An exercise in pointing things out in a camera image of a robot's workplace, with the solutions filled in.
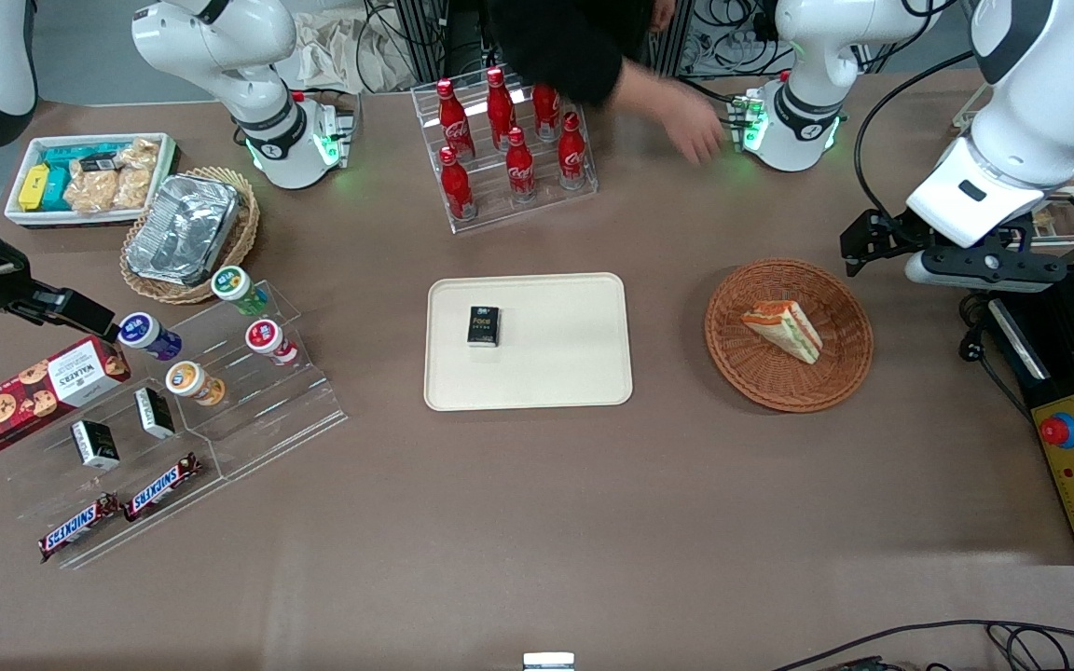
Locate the triangle sandwich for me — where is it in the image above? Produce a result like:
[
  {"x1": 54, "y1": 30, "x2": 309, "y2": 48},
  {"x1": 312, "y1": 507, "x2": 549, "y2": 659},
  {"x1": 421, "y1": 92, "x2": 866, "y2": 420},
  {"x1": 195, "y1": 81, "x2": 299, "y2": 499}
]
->
[{"x1": 740, "y1": 300, "x2": 823, "y2": 365}]

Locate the person's forearm black sleeve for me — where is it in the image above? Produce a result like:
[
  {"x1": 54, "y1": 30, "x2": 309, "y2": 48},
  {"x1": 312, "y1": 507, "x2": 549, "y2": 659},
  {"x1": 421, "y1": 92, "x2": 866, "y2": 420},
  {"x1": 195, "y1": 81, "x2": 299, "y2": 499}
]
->
[{"x1": 584, "y1": 47, "x2": 680, "y2": 124}]

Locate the silver foil tray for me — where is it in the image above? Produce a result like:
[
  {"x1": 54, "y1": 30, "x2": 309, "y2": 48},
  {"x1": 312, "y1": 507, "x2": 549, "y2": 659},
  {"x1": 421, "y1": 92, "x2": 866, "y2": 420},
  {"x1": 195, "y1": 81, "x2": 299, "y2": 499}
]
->
[{"x1": 127, "y1": 174, "x2": 241, "y2": 287}]

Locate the brown round wicker basket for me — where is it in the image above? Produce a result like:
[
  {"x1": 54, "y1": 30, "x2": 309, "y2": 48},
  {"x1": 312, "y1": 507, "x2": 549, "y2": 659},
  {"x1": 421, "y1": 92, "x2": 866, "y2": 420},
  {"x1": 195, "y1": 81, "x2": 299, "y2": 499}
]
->
[{"x1": 705, "y1": 259, "x2": 874, "y2": 414}]

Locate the light wicker basket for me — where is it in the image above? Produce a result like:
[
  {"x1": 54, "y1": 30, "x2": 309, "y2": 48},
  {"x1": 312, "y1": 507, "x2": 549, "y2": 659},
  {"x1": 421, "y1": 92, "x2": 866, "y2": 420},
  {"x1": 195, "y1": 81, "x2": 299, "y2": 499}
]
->
[{"x1": 120, "y1": 168, "x2": 261, "y2": 306}]

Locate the cream plastic tray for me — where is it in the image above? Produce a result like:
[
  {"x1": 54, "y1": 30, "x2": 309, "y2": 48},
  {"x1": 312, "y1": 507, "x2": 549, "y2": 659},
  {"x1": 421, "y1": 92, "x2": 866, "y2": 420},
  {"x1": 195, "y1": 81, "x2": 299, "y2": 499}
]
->
[{"x1": 423, "y1": 272, "x2": 634, "y2": 412}]

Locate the person's right hand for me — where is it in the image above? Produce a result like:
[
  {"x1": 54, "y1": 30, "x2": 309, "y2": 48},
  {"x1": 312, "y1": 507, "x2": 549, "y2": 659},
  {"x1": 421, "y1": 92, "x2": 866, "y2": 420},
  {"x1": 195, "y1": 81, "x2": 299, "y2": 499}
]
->
[{"x1": 661, "y1": 87, "x2": 725, "y2": 165}]

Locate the white rectangular snack bin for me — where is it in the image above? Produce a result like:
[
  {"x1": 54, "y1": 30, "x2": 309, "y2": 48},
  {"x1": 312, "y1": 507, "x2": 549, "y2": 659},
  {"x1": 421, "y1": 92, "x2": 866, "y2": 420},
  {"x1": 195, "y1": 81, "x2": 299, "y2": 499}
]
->
[{"x1": 4, "y1": 133, "x2": 179, "y2": 229}]

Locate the purple lid cup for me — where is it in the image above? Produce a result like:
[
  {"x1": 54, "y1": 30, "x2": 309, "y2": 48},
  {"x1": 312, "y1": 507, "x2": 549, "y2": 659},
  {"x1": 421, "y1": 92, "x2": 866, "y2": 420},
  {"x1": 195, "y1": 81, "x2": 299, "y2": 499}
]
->
[{"x1": 117, "y1": 312, "x2": 184, "y2": 363}]

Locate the red Walkers cookie box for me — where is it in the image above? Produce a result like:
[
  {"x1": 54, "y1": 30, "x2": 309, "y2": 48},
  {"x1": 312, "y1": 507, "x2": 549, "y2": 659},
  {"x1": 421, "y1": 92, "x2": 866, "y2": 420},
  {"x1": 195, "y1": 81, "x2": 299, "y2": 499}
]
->
[{"x1": 0, "y1": 335, "x2": 132, "y2": 458}]

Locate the yellow snack pack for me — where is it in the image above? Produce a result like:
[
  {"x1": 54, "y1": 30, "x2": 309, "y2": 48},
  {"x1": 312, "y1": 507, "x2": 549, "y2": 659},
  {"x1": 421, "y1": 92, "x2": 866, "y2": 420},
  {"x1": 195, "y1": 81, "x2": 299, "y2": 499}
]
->
[{"x1": 18, "y1": 165, "x2": 51, "y2": 212}]

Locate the teal snack box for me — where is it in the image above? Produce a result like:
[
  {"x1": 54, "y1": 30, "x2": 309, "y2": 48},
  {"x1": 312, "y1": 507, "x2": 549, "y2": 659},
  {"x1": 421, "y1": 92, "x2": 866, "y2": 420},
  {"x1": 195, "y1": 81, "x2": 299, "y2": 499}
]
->
[{"x1": 38, "y1": 144, "x2": 120, "y2": 212}]

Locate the clear rice cracker bag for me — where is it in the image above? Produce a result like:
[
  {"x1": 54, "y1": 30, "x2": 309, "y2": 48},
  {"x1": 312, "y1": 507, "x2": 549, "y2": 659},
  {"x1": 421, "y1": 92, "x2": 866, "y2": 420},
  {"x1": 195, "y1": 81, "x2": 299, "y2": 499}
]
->
[
  {"x1": 64, "y1": 170, "x2": 120, "y2": 214},
  {"x1": 114, "y1": 140, "x2": 161, "y2": 211}
]

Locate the small black white box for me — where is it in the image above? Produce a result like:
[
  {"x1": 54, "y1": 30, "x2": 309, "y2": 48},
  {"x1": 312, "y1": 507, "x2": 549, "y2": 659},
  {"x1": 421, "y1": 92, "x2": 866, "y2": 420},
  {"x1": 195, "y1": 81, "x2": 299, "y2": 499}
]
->
[
  {"x1": 134, "y1": 387, "x2": 176, "y2": 440},
  {"x1": 71, "y1": 419, "x2": 120, "y2": 472}
]

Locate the orange lid cup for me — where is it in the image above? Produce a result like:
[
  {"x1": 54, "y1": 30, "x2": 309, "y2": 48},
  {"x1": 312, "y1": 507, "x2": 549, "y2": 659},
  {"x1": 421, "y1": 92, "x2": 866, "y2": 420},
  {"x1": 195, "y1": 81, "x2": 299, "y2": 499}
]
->
[{"x1": 165, "y1": 361, "x2": 227, "y2": 407}]

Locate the green lid cup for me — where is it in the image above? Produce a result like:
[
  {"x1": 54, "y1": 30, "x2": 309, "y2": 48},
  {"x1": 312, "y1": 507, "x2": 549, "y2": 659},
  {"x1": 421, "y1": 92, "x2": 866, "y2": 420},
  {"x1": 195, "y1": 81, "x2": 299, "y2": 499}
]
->
[{"x1": 211, "y1": 266, "x2": 269, "y2": 316}]

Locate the green lit connector box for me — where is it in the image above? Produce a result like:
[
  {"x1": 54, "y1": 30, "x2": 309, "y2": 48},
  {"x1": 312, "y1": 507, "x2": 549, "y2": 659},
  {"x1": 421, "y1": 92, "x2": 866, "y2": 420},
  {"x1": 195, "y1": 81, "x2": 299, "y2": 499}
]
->
[
  {"x1": 726, "y1": 91, "x2": 767, "y2": 152},
  {"x1": 313, "y1": 101, "x2": 358, "y2": 171}
]

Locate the black machine housing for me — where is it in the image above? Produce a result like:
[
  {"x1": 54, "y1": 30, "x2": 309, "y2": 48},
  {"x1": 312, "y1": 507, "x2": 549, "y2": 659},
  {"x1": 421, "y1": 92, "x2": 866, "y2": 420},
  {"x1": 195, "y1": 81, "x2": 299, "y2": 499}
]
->
[{"x1": 984, "y1": 270, "x2": 1074, "y2": 567}]

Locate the clear acrylic tiered stand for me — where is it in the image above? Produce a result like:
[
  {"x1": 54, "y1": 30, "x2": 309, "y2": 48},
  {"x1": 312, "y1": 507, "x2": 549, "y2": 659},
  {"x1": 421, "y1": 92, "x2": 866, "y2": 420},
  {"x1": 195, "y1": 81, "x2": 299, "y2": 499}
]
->
[
  {"x1": 0, "y1": 345, "x2": 226, "y2": 571},
  {"x1": 159, "y1": 280, "x2": 349, "y2": 481}
]

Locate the red lid cup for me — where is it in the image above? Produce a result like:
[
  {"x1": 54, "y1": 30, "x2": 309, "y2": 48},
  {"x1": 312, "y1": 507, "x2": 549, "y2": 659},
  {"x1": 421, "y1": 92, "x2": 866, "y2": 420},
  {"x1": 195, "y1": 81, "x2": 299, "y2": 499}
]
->
[{"x1": 245, "y1": 319, "x2": 298, "y2": 366}]

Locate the Snickers bar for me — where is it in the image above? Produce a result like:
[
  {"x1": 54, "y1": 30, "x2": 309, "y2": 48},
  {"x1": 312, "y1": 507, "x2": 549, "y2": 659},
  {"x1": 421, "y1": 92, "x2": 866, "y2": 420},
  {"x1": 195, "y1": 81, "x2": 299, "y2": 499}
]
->
[
  {"x1": 38, "y1": 492, "x2": 121, "y2": 563},
  {"x1": 123, "y1": 453, "x2": 204, "y2": 523}
]

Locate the red cola bottle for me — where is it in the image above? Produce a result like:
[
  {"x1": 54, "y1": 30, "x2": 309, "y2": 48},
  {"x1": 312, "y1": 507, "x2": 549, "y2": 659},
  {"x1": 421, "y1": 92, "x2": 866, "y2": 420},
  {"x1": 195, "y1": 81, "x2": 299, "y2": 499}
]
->
[
  {"x1": 439, "y1": 146, "x2": 478, "y2": 222},
  {"x1": 486, "y1": 67, "x2": 517, "y2": 150},
  {"x1": 557, "y1": 112, "x2": 590, "y2": 190},
  {"x1": 436, "y1": 79, "x2": 475, "y2": 159},
  {"x1": 532, "y1": 84, "x2": 562, "y2": 141},
  {"x1": 505, "y1": 128, "x2": 538, "y2": 203}
]

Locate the clear acrylic bottle rack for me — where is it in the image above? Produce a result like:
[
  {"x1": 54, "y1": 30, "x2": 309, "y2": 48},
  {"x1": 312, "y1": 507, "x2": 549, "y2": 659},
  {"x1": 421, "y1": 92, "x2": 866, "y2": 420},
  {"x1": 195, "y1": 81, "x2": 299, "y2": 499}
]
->
[{"x1": 411, "y1": 65, "x2": 599, "y2": 234}]

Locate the beige cloth bag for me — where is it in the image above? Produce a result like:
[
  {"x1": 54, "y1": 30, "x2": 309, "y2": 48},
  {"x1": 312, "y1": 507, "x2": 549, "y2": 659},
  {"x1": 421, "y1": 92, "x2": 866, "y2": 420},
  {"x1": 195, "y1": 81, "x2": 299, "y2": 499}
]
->
[{"x1": 290, "y1": 9, "x2": 417, "y2": 94}]

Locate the person in black clothes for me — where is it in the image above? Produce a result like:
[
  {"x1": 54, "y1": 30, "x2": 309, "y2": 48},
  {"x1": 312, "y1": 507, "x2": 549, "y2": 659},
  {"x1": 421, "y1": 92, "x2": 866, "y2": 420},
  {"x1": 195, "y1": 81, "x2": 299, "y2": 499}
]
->
[{"x1": 486, "y1": 0, "x2": 652, "y2": 105}]

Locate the small black Face box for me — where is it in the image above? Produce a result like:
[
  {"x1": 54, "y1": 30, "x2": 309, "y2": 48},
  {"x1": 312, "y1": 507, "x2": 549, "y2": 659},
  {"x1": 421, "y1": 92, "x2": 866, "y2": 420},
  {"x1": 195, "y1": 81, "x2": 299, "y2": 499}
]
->
[{"x1": 466, "y1": 306, "x2": 502, "y2": 348}]

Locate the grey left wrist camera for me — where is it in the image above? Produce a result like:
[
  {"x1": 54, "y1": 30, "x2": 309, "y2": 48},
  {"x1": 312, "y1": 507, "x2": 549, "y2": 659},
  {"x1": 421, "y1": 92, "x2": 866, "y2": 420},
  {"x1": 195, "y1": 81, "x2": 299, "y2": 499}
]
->
[{"x1": 904, "y1": 244, "x2": 1069, "y2": 294}]

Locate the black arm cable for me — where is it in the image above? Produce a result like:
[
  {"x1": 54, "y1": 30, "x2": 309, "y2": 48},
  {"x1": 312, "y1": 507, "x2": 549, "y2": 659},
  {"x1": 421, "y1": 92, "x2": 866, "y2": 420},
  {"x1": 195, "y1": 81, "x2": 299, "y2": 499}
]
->
[{"x1": 852, "y1": 51, "x2": 976, "y2": 225}]

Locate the black power cable with plug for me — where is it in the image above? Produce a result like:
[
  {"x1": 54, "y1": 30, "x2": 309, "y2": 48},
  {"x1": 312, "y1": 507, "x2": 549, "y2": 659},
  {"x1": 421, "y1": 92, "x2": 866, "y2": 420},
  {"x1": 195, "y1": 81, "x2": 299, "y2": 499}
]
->
[{"x1": 957, "y1": 294, "x2": 1041, "y2": 420}]

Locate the black cable bundle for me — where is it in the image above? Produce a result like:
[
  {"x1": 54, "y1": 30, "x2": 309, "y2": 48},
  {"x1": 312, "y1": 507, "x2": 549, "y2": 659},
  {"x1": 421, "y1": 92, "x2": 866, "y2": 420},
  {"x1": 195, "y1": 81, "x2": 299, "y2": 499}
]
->
[{"x1": 686, "y1": 0, "x2": 785, "y2": 80}]

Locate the black floor cable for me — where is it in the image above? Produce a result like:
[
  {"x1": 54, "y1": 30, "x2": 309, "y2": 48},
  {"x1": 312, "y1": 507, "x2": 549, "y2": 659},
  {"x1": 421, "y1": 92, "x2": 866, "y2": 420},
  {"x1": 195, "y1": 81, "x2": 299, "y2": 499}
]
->
[{"x1": 770, "y1": 619, "x2": 1074, "y2": 671}]

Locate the black frame post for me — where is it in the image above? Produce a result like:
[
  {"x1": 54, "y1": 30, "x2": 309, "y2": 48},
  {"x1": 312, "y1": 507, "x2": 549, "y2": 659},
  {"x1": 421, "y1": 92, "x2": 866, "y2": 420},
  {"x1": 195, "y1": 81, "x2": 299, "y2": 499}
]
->
[{"x1": 394, "y1": 0, "x2": 449, "y2": 85}]

